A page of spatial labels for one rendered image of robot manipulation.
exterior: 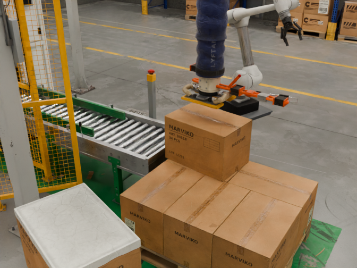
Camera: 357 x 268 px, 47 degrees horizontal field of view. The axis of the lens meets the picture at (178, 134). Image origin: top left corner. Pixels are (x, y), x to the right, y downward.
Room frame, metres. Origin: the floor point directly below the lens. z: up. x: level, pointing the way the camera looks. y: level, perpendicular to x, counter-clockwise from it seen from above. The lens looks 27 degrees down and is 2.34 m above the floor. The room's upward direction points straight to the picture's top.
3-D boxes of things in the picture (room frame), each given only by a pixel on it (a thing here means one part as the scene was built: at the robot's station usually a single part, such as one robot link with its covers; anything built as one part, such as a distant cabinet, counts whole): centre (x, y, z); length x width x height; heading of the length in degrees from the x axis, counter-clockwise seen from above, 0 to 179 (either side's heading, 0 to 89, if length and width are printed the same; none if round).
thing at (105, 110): (4.31, 1.20, 0.60); 1.60 x 0.10 x 0.09; 57
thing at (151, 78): (3.98, 0.28, 0.50); 0.07 x 0.07 x 1.00; 57
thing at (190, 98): (2.98, -0.19, 1.13); 0.34 x 0.10 x 0.05; 54
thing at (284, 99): (2.69, -0.72, 1.23); 0.08 x 0.07 x 0.05; 54
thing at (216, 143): (3.05, -0.24, 0.74); 0.60 x 0.40 x 0.40; 50
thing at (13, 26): (2.89, 1.20, 1.62); 0.20 x 0.05 x 0.30; 57
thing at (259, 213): (2.62, -0.33, 0.34); 1.20 x 1.00 x 0.40; 57
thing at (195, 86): (3.05, -0.24, 1.17); 0.34 x 0.25 x 0.06; 54
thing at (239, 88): (2.90, -0.44, 1.24); 0.10 x 0.08 x 0.06; 144
